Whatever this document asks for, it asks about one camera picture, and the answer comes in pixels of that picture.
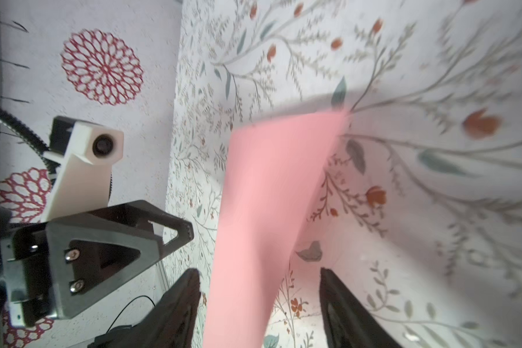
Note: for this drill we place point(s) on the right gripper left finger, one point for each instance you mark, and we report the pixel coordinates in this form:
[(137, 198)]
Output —
[(169, 324)]

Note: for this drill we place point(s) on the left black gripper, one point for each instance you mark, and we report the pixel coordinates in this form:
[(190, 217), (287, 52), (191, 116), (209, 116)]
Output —
[(89, 255)]

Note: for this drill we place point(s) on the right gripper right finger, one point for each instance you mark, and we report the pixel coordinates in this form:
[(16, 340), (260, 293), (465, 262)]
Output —
[(345, 320)]

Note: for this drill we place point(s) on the pink square paper sheet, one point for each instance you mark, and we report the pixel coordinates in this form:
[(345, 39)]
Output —
[(272, 175)]

